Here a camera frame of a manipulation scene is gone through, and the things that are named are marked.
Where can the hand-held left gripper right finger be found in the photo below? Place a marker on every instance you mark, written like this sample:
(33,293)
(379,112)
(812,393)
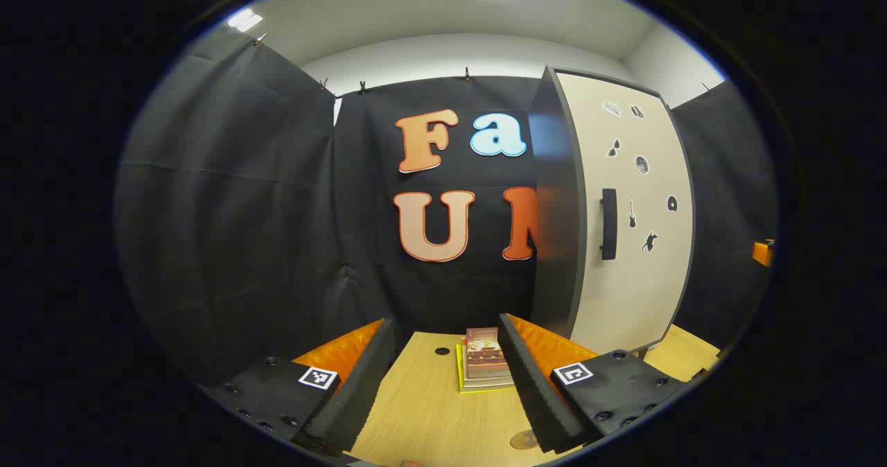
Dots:
(540,398)

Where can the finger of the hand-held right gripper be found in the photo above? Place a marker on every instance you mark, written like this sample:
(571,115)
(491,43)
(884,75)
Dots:
(762,253)

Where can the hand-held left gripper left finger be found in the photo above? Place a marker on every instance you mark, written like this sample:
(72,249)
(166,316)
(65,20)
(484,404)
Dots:
(353,404)

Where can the round brown coaster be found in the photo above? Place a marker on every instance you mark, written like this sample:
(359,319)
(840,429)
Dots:
(521,441)

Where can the dark grey cabinet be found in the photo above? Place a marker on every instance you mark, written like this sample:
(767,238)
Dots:
(554,280)

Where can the beige cabinet door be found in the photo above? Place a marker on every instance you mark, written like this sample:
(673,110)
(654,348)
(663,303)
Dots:
(644,287)

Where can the brown cover book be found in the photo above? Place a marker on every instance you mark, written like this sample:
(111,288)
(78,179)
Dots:
(485,353)

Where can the yellow book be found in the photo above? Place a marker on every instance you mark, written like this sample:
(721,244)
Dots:
(459,370)

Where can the black backdrop cloth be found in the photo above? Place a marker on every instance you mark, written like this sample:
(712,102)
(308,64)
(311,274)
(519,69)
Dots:
(242,210)

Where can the ceiling light strip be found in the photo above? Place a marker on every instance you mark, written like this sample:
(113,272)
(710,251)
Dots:
(244,19)

